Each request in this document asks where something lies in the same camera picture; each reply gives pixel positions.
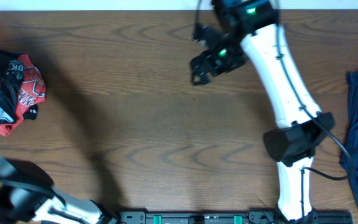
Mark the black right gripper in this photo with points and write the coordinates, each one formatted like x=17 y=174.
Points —
x=208 y=56

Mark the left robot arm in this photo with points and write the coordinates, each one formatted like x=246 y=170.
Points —
x=27 y=193

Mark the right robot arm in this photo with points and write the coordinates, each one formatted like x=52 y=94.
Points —
x=251 y=32

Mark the red printed t-shirt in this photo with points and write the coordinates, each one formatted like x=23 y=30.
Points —
x=32 y=91

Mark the black garment under red shirt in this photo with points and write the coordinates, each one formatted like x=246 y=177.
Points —
x=31 y=113

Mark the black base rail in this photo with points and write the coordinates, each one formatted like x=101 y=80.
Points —
x=250 y=217

